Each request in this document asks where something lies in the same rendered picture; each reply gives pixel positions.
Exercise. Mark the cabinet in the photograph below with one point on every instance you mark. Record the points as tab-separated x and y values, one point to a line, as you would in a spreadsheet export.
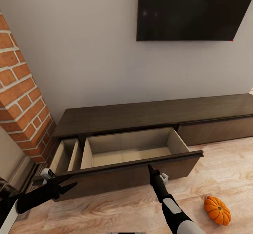
108	148

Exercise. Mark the wood fireplace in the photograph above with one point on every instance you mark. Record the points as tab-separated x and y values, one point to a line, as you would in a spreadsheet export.
16	170

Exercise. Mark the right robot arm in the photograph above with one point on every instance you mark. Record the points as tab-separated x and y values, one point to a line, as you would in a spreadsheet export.
177	220

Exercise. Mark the pumpkin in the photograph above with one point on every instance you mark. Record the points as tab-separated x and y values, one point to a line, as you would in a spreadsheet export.
217	210

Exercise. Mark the wall mounted tv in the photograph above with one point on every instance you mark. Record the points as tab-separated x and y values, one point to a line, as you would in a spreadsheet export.
189	20

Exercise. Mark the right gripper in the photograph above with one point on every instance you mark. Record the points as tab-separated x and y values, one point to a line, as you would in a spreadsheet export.
155	179

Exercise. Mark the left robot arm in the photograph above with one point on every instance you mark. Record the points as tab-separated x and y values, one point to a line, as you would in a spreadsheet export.
11	207

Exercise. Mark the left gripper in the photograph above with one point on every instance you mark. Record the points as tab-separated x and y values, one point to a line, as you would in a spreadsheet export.
50	190

